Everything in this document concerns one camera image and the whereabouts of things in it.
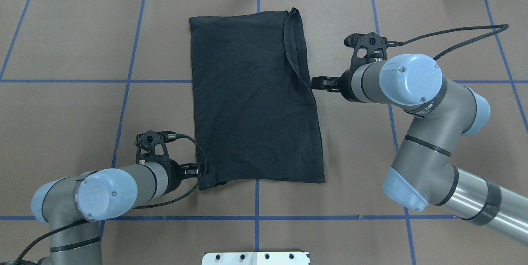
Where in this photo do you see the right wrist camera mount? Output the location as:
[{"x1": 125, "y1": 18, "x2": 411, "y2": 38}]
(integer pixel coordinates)
[{"x1": 344, "y1": 32, "x2": 400, "y2": 72}]

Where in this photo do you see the white camera mast pedestal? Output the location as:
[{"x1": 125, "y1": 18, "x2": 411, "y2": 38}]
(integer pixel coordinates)
[{"x1": 201, "y1": 251, "x2": 311, "y2": 265}]

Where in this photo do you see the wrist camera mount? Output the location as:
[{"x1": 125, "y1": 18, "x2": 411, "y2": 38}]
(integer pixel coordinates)
[
  {"x1": 134, "y1": 131, "x2": 183, "y2": 166},
  {"x1": 344, "y1": 32, "x2": 400, "y2": 72}
]

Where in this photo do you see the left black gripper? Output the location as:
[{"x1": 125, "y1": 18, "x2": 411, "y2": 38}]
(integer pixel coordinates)
[{"x1": 167, "y1": 159, "x2": 209, "y2": 191}]

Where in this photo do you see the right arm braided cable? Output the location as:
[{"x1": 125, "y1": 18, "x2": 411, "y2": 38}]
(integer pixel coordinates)
[{"x1": 396, "y1": 24, "x2": 509, "y2": 61}]

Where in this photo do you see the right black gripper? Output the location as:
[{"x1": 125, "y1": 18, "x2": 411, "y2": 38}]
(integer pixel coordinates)
[{"x1": 311, "y1": 71, "x2": 351, "y2": 101}]

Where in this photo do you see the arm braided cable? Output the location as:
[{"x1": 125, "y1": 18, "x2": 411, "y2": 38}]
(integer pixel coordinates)
[
  {"x1": 396, "y1": 24, "x2": 509, "y2": 61},
  {"x1": 0, "y1": 134, "x2": 209, "y2": 265}
]

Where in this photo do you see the black graphic t-shirt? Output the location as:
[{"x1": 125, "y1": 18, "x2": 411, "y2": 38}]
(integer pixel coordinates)
[{"x1": 189, "y1": 8, "x2": 325, "y2": 190}]

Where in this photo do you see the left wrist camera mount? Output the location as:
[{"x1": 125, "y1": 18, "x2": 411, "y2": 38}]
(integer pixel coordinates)
[{"x1": 134, "y1": 131, "x2": 183, "y2": 166}]

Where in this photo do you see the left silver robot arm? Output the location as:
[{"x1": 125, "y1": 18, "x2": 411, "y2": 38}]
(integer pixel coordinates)
[{"x1": 31, "y1": 160, "x2": 209, "y2": 265}]

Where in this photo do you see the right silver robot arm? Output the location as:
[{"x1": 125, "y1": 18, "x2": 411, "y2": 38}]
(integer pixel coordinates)
[{"x1": 311, "y1": 54, "x2": 528, "y2": 244}]

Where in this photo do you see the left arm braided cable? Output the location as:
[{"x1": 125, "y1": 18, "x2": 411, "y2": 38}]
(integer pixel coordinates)
[{"x1": 0, "y1": 134, "x2": 209, "y2": 265}]

